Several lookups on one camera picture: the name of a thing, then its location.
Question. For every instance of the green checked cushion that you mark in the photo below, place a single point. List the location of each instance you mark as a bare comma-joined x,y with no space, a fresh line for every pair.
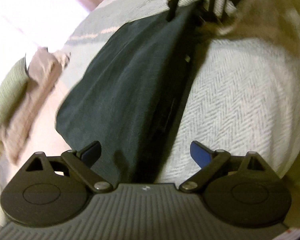
12,90

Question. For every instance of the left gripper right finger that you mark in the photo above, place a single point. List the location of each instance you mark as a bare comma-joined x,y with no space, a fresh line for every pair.
211,164

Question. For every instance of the dark blue denim jeans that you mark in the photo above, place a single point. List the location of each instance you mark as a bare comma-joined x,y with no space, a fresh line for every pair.
131,92

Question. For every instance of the pink grey striped bedspread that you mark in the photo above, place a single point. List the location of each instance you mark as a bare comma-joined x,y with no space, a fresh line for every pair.
245,96

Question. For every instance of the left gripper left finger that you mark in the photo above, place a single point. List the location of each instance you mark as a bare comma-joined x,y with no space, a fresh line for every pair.
80,162

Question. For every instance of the right hand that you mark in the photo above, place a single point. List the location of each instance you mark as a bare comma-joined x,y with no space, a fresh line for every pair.
274,21

